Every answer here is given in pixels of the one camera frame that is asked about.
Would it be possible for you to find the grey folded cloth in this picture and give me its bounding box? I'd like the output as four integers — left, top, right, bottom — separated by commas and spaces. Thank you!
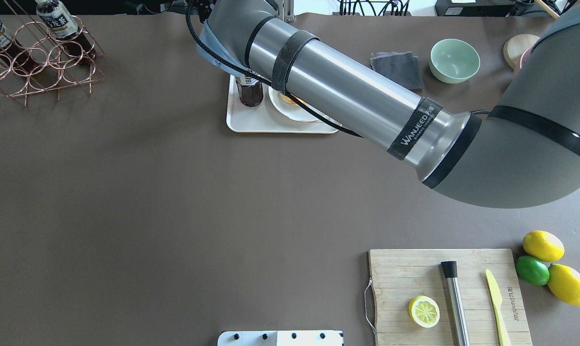
369, 52, 424, 90

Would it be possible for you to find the wooden cup tree stand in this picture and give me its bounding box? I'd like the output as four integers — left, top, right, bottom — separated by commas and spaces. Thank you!
503, 0, 561, 69

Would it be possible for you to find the pink bowl of ice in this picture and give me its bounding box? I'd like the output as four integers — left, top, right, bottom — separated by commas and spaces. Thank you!
512, 46, 533, 79

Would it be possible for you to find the braided ring bread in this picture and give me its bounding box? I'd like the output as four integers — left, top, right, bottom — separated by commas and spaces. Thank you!
279, 93, 298, 106

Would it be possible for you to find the green lime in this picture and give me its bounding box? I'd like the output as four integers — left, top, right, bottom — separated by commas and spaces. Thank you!
515, 255, 550, 285

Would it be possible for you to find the aluminium frame post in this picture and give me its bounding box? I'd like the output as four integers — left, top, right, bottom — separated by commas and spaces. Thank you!
280, 0, 295, 23

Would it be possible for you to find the cream rabbit tray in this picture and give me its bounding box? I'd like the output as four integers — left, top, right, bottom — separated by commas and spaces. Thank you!
226, 76, 338, 134

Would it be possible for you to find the copper wire bottle rack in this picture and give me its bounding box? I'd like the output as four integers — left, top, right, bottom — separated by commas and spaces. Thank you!
0, 0, 106, 107

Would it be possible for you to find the tea bottle white cap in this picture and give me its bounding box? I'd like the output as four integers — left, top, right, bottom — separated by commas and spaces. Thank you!
235, 74, 264, 108

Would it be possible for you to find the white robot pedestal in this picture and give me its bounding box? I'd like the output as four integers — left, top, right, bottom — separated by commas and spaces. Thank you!
217, 329, 344, 346

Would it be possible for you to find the white plate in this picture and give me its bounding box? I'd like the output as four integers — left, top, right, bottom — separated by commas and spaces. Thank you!
268, 87, 321, 123

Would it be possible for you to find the half lemon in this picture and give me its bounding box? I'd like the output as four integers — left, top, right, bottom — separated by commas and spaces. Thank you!
408, 295, 441, 328

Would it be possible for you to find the yellow-green plastic knife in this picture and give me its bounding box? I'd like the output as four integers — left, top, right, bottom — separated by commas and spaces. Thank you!
484, 269, 512, 346

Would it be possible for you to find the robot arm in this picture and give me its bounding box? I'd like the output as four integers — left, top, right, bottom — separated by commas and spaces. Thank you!
195, 0, 580, 209

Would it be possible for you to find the mint green bowl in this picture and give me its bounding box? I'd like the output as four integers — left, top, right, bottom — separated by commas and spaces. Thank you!
429, 38, 481, 85

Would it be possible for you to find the tea bottle in rack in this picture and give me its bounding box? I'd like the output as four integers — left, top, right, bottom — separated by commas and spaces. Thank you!
36, 0, 97, 65
0, 20, 38, 74

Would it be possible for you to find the steel muddler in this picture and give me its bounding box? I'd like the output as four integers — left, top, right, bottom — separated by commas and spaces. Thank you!
441, 260, 471, 346

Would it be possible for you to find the bamboo cutting board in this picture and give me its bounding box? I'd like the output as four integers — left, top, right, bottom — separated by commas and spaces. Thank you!
368, 249, 532, 346

